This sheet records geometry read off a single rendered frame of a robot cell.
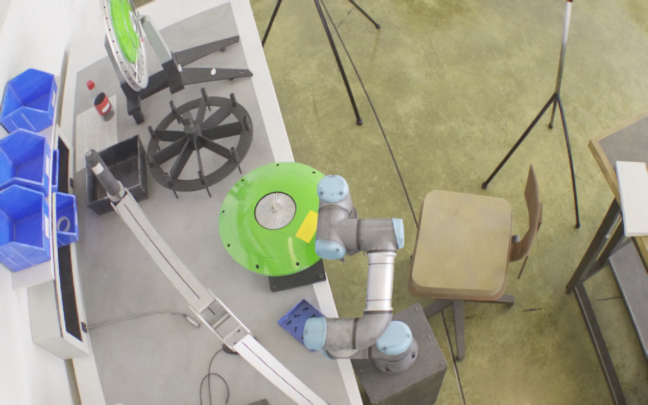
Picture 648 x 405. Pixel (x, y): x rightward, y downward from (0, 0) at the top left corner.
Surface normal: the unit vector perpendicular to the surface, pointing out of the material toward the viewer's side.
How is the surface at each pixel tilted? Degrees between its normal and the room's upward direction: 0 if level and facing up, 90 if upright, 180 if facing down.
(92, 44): 0
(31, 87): 88
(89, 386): 0
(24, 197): 88
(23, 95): 88
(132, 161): 0
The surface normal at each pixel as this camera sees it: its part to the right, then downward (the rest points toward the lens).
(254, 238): -0.29, -0.33
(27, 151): 0.22, 0.81
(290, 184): -0.11, -0.58
